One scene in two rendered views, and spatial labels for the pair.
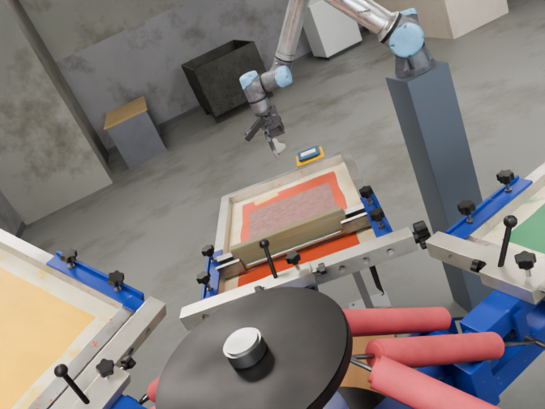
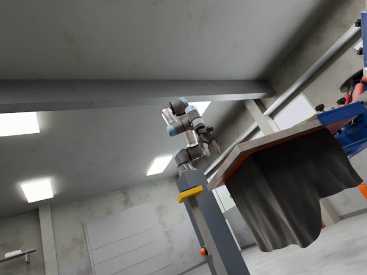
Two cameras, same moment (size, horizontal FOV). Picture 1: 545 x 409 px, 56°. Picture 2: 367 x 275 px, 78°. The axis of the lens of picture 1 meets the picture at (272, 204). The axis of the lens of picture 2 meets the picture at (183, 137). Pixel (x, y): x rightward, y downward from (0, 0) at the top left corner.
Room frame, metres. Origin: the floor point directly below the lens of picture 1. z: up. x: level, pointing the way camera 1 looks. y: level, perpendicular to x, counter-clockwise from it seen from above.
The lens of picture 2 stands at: (2.71, 0.93, 0.69)
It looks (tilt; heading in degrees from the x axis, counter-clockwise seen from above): 25 degrees up; 242
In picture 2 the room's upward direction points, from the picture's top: 24 degrees counter-clockwise
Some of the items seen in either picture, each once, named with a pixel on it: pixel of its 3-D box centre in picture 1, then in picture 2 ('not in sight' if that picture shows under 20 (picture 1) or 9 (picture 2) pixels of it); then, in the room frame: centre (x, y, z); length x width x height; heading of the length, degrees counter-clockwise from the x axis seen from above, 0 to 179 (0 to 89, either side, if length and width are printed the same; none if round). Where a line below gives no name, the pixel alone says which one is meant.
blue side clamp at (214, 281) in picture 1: (216, 281); (339, 115); (1.47, 0.27, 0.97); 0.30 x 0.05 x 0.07; 171
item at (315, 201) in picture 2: not in sight; (317, 179); (1.75, 0.16, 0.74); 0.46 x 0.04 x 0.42; 171
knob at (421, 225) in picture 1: (418, 236); not in sight; (1.16, -0.32, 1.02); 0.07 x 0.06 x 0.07; 171
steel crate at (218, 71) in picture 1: (226, 79); not in sight; (7.81, -0.15, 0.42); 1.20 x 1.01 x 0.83; 6
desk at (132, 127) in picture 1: (135, 131); not in sight; (7.66, 1.38, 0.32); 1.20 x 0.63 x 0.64; 6
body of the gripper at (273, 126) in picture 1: (269, 122); (203, 136); (2.02, -0.13, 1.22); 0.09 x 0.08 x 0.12; 81
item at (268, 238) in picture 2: not in sight; (257, 207); (1.95, -0.08, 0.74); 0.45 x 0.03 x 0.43; 81
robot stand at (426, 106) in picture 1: (451, 197); (220, 249); (1.93, -0.73, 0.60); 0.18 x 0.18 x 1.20; 6
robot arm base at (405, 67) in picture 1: (412, 58); (185, 169); (1.93, -0.73, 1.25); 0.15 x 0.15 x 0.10
